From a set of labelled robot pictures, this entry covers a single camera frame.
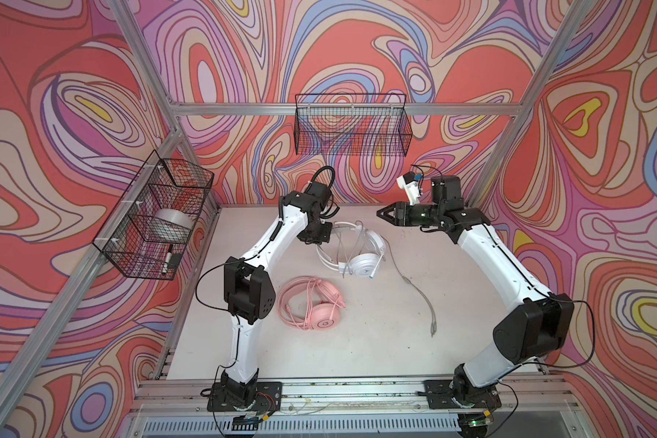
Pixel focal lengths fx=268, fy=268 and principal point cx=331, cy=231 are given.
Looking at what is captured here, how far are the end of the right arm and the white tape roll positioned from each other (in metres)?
0.56

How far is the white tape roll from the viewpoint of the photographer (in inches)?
28.1

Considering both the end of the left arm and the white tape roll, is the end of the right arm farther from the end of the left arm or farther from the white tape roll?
the white tape roll

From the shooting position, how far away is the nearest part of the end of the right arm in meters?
0.58
